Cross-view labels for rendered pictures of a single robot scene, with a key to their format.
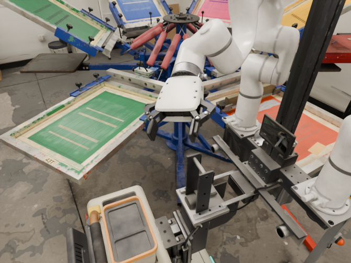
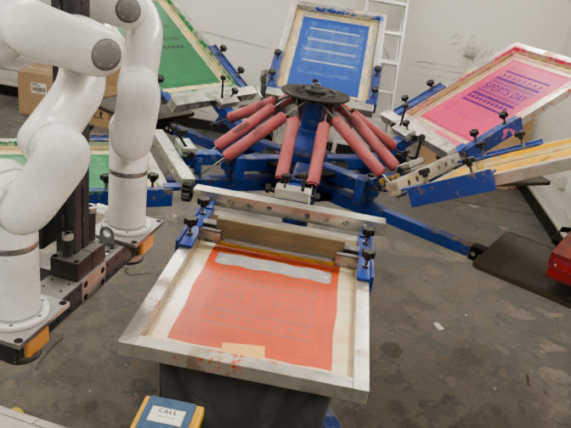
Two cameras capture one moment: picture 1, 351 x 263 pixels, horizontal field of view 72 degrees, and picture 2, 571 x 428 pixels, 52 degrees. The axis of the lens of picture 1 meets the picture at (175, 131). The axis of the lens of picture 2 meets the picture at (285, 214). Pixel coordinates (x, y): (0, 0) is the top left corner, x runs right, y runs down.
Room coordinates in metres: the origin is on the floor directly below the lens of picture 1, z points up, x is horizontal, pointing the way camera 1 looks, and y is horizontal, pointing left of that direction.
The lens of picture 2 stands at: (-0.02, -1.42, 1.87)
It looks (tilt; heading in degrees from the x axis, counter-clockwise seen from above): 24 degrees down; 34
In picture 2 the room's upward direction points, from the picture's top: 9 degrees clockwise
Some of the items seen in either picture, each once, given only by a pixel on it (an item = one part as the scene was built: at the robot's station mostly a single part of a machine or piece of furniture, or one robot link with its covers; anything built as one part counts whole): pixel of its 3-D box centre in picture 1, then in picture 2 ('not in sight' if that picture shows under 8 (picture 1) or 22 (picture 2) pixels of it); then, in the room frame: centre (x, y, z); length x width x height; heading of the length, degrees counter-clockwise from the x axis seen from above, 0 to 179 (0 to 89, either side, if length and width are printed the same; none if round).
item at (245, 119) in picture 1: (244, 109); (121, 197); (0.88, -0.30, 1.21); 0.16 x 0.13 x 0.15; 113
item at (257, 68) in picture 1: (256, 75); (129, 142); (0.88, -0.32, 1.37); 0.13 x 0.10 x 0.16; 54
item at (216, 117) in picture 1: (211, 110); (195, 230); (1.24, -0.22, 0.98); 0.30 x 0.05 x 0.07; 31
